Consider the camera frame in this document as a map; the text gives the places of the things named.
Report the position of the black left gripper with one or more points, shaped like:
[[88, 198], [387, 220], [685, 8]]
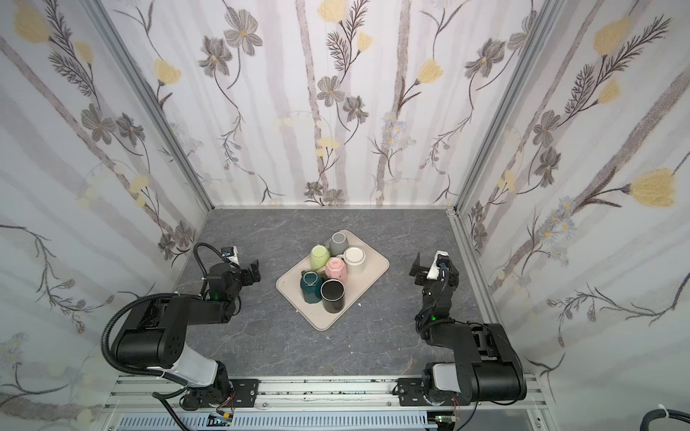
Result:
[[248, 274]]

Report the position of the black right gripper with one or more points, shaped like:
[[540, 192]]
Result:
[[424, 274]]

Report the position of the dark teal mug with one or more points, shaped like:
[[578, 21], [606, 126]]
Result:
[[310, 285]]

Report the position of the black mug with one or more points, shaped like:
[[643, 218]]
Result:
[[333, 296]]

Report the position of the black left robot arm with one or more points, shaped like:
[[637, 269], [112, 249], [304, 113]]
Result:
[[148, 336]]

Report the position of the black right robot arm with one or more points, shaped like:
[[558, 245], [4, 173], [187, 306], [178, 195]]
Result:
[[485, 367]]

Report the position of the cream white mug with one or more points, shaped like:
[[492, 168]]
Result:
[[356, 260]]

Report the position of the light green mug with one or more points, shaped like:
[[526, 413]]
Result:
[[319, 257]]

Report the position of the pink mug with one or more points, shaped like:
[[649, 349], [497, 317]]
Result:
[[336, 268]]

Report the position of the grey mug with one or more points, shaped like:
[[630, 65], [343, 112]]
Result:
[[338, 244]]

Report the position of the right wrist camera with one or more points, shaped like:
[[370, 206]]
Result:
[[439, 267]]

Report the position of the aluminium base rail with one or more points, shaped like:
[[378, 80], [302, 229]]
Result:
[[131, 405]]

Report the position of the white perforated cable duct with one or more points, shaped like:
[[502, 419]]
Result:
[[353, 420]]

